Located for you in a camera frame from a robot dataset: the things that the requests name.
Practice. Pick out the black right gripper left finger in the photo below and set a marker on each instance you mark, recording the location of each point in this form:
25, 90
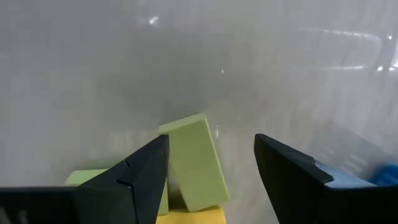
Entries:
146, 180

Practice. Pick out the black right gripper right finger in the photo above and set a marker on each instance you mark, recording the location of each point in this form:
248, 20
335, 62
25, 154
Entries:
286, 180

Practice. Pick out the green rectangular block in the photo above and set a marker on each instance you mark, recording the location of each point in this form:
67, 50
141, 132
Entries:
196, 161
84, 177

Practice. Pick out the yellow rectangular block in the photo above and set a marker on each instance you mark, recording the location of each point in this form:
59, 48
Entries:
199, 216

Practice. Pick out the blue perforated plastic bin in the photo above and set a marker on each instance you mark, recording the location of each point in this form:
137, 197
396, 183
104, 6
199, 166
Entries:
385, 175

